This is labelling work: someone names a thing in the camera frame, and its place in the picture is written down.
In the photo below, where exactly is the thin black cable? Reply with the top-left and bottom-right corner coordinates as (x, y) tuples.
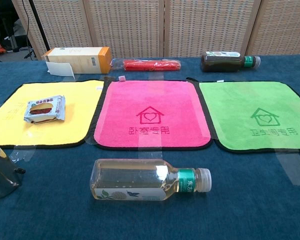
(24, 0), (34, 52)

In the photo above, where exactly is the beige and orange carton box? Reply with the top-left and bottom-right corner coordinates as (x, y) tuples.
(41, 46), (113, 77)

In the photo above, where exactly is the black stand pole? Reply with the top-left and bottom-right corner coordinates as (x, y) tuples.
(29, 0), (51, 53)

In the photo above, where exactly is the blue tablecloth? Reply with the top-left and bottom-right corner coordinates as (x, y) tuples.
(0, 53), (300, 240)

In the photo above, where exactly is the pink microfibre cloth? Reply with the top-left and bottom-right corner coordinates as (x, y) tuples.
(86, 75), (214, 152)

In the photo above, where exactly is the snack packet with bun picture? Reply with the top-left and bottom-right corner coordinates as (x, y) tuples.
(23, 94), (66, 125)

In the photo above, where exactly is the green microfibre cloth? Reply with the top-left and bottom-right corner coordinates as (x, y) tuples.
(186, 77), (300, 154)

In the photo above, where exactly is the clear adhesive tape strip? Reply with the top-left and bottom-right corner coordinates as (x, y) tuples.
(274, 149), (300, 188)
(137, 136), (164, 161)
(9, 144), (37, 163)

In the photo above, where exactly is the bottle of dark tea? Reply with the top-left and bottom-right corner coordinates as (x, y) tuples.
(200, 51), (262, 73)

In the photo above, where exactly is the wooden lattice screen panel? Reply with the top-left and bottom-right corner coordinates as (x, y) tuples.
(244, 0), (300, 56)
(83, 0), (166, 59)
(164, 0), (262, 58)
(11, 0), (94, 60)

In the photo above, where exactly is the yellow microfibre cloth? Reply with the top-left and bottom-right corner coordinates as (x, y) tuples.
(0, 79), (106, 150)

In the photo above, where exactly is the clear bottle of pale tea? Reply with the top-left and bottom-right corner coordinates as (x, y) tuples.
(89, 158), (213, 202)

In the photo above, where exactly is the red roll in plastic wrap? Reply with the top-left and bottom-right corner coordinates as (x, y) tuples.
(111, 58), (182, 73)

